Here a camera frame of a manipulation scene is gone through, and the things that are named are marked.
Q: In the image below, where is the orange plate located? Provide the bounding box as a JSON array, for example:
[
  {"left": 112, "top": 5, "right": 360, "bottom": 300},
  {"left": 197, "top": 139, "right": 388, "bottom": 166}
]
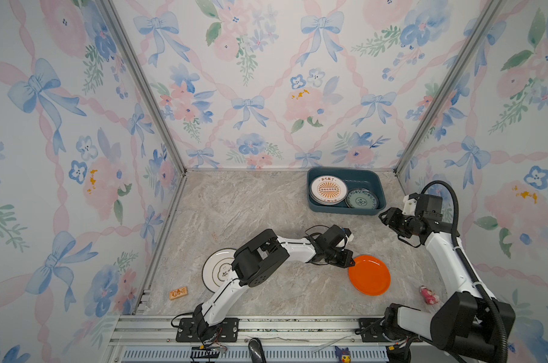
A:
[{"left": 348, "top": 255, "right": 391, "bottom": 296}]

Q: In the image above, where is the orange triangular scrap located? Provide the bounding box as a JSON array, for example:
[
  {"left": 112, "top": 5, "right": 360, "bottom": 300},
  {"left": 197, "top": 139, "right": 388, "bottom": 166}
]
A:
[{"left": 169, "top": 287, "right": 189, "bottom": 301}]

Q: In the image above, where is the blue patterned green plate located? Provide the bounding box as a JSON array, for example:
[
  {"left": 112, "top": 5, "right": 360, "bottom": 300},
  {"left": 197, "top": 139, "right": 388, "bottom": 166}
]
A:
[{"left": 345, "top": 188, "right": 379, "bottom": 210}]

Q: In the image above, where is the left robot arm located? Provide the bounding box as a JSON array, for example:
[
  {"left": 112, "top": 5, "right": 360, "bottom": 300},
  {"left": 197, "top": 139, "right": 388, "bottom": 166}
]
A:
[{"left": 192, "top": 225, "right": 355, "bottom": 345}]

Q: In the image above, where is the black computer mouse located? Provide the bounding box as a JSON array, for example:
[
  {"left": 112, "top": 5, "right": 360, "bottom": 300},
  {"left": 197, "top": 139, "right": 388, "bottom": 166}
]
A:
[{"left": 248, "top": 338, "right": 266, "bottom": 363}]

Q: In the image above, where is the white plate flower outline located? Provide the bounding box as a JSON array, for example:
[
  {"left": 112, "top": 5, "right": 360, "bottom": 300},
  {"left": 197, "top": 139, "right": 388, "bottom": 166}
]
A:
[{"left": 202, "top": 248, "right": 236, "bottom": 293}]

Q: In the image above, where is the small blue toy figure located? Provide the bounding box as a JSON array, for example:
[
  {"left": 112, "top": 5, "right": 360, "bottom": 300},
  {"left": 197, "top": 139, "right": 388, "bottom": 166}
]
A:
[{"left": 334, "top": 346, "right": 351, "bottom": 363}]

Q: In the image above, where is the aluminium rail frame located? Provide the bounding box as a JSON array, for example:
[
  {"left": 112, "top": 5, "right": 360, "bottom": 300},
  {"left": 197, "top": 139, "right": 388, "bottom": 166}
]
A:
[{"left": 101, "top": 316, "right": 396, "bottom": 362}]

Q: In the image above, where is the teal plastic bin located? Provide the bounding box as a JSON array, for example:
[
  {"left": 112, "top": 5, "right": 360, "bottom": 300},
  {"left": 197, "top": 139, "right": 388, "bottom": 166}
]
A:
[{"left": 307, "top": 167, "right": 387, "bottom": 216}]

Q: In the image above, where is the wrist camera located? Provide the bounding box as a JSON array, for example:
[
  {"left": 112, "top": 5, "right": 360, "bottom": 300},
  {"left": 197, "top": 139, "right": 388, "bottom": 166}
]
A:
[
  {"left": 342, "top": 228, "right": 354, "bottom": 245},
  {"left": 403, "top": 193, "right": 419, "bottom": 216}
]

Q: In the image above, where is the pink small toy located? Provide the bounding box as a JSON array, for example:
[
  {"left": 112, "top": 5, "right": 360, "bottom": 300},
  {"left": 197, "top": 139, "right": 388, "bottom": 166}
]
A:
[{"left": 419, "top": 286, "right": 439, "bottom": 305}]

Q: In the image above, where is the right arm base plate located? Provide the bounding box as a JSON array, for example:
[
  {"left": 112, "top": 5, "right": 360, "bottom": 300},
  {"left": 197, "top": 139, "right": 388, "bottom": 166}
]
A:
[{"left": 354, "top": 318, "right": 420, "bottom": 344}]

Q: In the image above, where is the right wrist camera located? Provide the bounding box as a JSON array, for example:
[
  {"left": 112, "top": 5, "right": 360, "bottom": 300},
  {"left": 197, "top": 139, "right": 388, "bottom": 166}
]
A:
[{"left": 403, "top": 193, "right": 419, "bottom": 216}]

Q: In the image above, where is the sunburst plate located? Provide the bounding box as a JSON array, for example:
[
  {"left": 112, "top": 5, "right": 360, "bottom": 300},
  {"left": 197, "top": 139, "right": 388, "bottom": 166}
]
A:
[{"left": 309, "top": 175, "right": 348, "bottom": 206}]

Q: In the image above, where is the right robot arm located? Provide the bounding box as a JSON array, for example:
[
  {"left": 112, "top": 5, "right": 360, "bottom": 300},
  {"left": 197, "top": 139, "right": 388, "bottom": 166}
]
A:
[{"left": 379, "top": 194, "right": 515, "bottom": 362}]

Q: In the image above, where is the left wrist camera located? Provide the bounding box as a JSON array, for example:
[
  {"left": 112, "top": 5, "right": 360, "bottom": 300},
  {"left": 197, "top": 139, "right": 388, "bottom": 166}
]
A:
[{"left": 342, "top": 228, "right": 354, "bottom": 245}]

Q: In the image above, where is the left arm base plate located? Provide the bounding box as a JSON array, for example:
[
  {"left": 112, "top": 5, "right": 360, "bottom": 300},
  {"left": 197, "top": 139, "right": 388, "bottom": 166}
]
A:
[{"left": 175, "top": 318, "right": 240, "bottom": 346}]

